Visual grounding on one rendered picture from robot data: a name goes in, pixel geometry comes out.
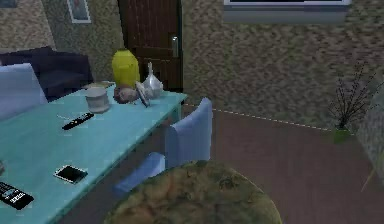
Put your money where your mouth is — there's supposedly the pale blue chair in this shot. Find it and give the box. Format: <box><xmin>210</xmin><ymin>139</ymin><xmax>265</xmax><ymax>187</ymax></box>
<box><xmin>113</xmin><ymin>97</ymin><xmax>214</xmax><ymax>197</ymax></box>
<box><xmin>0</xmin><ymin>62</ymin><xmax>49</xmax><ymax>122</ymax></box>

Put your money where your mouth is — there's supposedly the clear glass bottle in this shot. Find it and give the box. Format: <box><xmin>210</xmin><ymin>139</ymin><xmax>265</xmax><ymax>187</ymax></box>
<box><xmin>143</xmin><ymin>61</ymin><xmax>165</xmax><ymax>100</ymax></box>

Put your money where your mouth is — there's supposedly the white tilted dish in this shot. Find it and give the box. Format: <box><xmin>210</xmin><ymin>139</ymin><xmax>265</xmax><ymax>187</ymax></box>
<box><xmin>135</xmin><ymin>81</ymin><xmax>151</xmax><ymax>108</ymax></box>

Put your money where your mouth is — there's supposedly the brown round potato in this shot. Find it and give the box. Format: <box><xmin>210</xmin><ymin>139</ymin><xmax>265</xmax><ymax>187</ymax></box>
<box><xmin>113</xmin><ymin>84</ymin><xmax>140</xmax><ymax>105</ymax></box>

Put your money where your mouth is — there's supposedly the yellow vase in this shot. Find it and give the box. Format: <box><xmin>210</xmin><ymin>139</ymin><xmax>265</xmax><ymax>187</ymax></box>
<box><xmin>111</xmin><ymin>49</ymin><xmax>141</xmax><ymax>89</ymax></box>

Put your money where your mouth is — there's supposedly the mottled green brown round object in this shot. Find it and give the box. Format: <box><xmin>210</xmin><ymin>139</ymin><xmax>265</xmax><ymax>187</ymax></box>
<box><xmin>103</xmin><ymin>160</ymin><xmax>284</xmax><ymax>224</ymax></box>

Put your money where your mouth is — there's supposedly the turquoise dining table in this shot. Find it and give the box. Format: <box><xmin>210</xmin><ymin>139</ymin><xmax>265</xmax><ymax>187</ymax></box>
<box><xmin>0</xmin><ymin>81</ymin><xmax>189</xmax><ymax>224</ymax></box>

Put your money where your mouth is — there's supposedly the dark brown room door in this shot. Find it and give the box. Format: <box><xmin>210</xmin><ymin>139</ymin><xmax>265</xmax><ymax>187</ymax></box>
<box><xmin>117</xmin><ymin>0</ymin><xmax>184</xmax><ymax>93</ymax></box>

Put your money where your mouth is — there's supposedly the white cup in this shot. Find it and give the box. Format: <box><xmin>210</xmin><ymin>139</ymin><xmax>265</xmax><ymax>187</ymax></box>
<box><xmin>84</xmin><ymin>87</ymin><xmax>111</xmax><ymax>114</ymax></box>

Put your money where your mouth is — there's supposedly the dark navy armchair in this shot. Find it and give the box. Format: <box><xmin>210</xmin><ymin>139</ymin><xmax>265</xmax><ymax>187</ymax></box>
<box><xmin>0</xmin><ymin>46</ymin><xmax>95</xmax><ymax>102</ymax></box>

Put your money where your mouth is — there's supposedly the bare twig house plant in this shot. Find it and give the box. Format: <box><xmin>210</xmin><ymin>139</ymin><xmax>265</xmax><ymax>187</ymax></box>
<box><xmin>327</xmin><ymin>61</ymin><xmax>384</xmax><ymax>145</ymax></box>

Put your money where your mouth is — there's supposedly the silver door handle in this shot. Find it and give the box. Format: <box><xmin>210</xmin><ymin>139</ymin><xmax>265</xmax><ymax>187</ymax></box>
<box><xmin>171</xmin><ymin>35</ymin><xmax>180</xmax><ymax>59</ymax></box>

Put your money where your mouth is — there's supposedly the white framed wall picture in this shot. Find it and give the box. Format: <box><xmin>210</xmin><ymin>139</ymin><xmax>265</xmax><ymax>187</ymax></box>
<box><xmin>66</xmin><ymin>0</ymin><xmax>92</xmax><ymax>25</ymax></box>

